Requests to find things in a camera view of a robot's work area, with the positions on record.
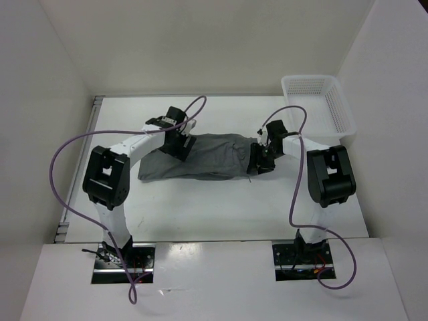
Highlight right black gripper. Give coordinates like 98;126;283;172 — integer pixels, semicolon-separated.
247;142;282;175

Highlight grey shorts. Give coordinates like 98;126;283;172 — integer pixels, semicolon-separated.
138;134;257;183

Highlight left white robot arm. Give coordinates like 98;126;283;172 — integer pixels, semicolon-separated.
83;106;197;268

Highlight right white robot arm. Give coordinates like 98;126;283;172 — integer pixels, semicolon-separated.
247;120;356;263

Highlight white perforated plastic basket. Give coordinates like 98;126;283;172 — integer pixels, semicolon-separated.
281;75;356;139

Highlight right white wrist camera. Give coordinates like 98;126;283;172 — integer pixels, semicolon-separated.
257;128;269;146

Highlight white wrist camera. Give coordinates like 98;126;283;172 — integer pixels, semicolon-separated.
179;119;197;136
257;128;269;146

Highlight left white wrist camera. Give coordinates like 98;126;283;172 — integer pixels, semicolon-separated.
179;119;197;136

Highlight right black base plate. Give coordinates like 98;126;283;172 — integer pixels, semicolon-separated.
272;241;336;282

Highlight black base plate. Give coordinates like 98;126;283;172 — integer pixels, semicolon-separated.
272;241;336;282
82;243;155;285

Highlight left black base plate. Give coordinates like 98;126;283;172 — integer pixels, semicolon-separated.
82;243;155;285

